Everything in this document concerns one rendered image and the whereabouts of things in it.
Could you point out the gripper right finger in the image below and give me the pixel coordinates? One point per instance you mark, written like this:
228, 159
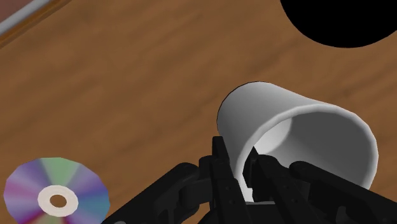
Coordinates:
279, 183

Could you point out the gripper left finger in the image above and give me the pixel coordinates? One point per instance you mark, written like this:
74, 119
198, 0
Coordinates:
221, 183

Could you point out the white cup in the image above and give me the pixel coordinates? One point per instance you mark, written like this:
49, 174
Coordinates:
263, 105

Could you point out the iridescent compact disc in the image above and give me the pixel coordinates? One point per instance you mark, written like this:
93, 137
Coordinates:
24, 186

